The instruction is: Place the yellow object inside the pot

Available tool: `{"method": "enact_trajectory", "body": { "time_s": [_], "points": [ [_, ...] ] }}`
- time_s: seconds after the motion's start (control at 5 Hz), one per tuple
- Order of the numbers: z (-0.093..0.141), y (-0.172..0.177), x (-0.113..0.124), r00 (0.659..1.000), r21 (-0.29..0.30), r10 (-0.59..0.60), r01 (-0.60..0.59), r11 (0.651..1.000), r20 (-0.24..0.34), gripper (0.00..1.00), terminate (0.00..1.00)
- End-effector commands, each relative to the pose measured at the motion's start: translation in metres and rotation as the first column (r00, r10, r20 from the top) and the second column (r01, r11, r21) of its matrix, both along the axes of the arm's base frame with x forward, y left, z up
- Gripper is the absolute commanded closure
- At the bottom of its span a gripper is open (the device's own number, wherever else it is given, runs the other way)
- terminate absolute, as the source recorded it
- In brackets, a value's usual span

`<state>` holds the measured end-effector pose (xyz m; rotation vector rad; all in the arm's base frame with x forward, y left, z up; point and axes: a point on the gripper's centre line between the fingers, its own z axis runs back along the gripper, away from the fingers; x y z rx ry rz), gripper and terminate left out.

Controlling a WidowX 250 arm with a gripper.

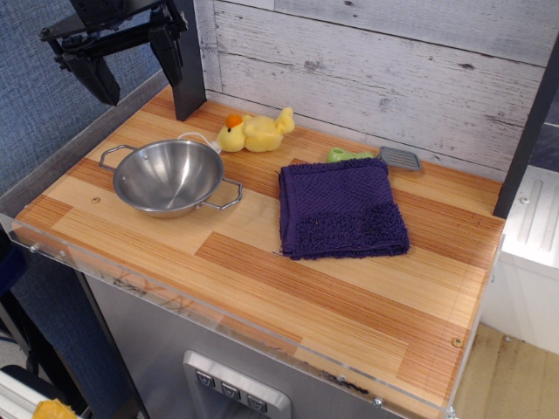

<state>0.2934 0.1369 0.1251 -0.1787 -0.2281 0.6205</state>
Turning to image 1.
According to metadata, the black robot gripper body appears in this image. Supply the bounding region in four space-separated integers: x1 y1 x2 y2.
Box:
39 1 188 59

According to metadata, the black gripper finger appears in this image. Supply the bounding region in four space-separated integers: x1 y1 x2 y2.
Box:
148 25 183 86
62 52 121 106

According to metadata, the yellow plush duck toy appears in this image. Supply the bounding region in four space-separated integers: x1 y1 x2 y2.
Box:
217 107 295 153

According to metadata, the purple folded towel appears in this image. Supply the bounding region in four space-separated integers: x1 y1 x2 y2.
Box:
279 158 411 260

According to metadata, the stainless steel cabinet front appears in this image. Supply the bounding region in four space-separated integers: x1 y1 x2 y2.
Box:
85 272 411 419

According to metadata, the clear acrylic front guard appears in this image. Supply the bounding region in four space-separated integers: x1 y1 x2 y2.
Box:
2 209 504 418

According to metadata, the yellow tape piece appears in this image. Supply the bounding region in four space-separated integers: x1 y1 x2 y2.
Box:
31 399 78 419

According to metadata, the silver button control panel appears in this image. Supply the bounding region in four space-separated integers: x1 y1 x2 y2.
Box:
183 349 292 418

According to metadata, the white side appliance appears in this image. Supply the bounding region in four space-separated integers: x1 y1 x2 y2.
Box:
481 166 558 354

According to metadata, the black vertical post left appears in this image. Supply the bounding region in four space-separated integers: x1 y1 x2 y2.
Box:
172 0 206 121

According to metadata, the black vertical post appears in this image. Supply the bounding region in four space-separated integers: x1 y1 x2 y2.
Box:
493 39 558 219
172 0 206 121

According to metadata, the stainless steel two-handled pot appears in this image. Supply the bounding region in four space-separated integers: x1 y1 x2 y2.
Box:
99 139 243 218

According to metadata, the green handled grey spatula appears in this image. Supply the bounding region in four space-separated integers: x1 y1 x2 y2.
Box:
326 147 422 171

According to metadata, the black vertical post right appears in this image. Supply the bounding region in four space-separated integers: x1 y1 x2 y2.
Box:
493 39 558 219

